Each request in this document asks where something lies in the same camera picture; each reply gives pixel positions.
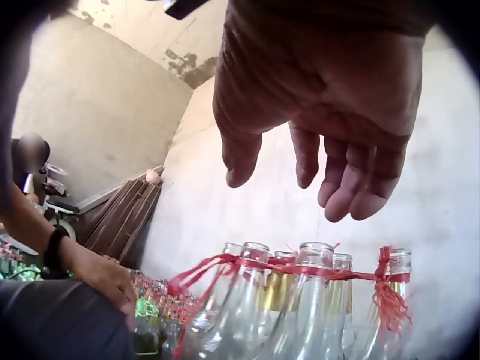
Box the red plastic string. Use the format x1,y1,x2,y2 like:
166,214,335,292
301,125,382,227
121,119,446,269
166,245,414,357

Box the grey metal machine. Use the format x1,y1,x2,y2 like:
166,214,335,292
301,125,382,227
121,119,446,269
22,159,81,240

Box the person's left hand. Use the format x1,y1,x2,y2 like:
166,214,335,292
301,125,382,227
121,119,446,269
62,239,138,314

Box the person's right ring finger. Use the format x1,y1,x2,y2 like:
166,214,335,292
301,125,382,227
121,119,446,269
324,144,377,223

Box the person's right thumb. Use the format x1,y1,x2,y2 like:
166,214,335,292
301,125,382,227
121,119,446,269
221,124,263,189

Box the person's right little finger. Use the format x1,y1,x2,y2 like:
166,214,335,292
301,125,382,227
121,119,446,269
351,150,407,222

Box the person's legs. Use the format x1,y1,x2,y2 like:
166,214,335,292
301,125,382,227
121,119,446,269
0,278,136,360

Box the person's right index finger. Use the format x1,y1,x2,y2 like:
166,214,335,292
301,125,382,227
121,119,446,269
289,120,326,189

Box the person's right middle finger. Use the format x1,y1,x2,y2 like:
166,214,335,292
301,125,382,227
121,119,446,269
317,137,355,210

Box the person's left fingers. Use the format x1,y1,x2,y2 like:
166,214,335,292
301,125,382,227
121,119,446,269
112,274,138,314

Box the bundle of clear glass bottles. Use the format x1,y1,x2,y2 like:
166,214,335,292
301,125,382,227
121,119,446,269
180,241,413,360

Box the pile of wooden slats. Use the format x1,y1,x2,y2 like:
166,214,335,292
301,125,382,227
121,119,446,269
84,175,162,263

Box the person's right hand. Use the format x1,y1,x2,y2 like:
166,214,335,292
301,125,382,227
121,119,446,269
212,0,440,223

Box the group of small red-capped bottles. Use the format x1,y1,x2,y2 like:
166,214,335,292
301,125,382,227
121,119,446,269
127,267,196,356

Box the group of green bottles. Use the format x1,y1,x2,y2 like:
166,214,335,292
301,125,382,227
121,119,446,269
0,240,47,281

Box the black wrist band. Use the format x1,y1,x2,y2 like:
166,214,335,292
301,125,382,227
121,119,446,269
42,226,72,271

